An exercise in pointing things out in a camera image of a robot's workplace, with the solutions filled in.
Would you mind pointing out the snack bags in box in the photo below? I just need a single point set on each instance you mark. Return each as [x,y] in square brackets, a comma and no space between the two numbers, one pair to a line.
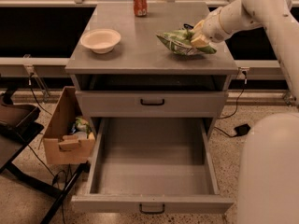
[81,128]

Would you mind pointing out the beige paper bowl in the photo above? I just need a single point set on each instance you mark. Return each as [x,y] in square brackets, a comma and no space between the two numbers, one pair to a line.
[100,41]

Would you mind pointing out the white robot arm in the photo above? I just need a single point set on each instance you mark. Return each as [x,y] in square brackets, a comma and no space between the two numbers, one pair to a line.
[268,181]

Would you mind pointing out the dark blue snack packet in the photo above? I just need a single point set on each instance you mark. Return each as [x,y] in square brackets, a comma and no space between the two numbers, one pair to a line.
[187,26]

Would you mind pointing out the orange soda can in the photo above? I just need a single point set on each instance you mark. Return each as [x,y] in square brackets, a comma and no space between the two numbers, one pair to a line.
[140,8]

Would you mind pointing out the green jalapeno chip bag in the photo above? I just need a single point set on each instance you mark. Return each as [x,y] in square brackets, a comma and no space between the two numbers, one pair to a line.
[180,42]

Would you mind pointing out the open grey bottom drawer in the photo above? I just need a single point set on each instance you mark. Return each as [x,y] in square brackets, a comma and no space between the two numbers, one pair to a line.
[151,166]

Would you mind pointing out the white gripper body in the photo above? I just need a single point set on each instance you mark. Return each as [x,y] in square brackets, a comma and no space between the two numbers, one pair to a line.
[212,26]

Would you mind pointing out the grey drawer cabinet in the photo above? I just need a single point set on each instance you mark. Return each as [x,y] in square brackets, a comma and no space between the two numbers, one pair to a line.
[140,62]

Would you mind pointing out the brown cardboard box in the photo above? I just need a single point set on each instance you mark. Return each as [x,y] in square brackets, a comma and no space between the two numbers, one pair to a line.
[60,146]

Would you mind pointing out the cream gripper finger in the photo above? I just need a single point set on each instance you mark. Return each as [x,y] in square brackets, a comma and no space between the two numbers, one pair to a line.
[198,28]
[199,40]

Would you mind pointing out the closed grey upper drawer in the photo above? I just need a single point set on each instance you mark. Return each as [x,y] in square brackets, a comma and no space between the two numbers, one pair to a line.
[151,104]

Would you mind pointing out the black folding stand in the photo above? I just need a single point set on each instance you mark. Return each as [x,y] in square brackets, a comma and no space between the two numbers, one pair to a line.
[18,128]

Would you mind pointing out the black power adapter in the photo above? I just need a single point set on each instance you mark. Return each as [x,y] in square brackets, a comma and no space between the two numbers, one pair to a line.
[242,130]

